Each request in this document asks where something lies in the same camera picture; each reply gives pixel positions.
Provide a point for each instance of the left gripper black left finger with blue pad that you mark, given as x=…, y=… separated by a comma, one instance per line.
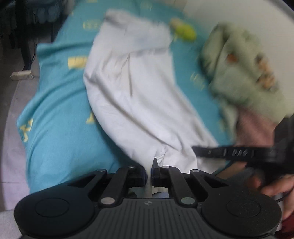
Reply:
x=120, y=183

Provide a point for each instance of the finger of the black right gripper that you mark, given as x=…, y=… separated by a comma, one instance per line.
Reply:
x=240, y=154

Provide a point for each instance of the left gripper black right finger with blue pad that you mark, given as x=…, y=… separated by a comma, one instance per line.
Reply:
x=172, y=179

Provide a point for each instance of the white t-shirt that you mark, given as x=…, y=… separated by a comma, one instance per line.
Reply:
x=131, y=88

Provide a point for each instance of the person's right hand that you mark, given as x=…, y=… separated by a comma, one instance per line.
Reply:
x=239, y=174

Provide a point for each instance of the teal patterned bed sheet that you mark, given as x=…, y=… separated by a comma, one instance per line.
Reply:
x=61, y=136

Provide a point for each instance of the green fleece blanket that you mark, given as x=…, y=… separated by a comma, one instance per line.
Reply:
x=240, y=76

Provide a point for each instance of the green plush toy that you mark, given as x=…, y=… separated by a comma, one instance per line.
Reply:
x=183, y=29

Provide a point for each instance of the white power strip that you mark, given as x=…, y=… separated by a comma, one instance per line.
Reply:
x=22, y=75

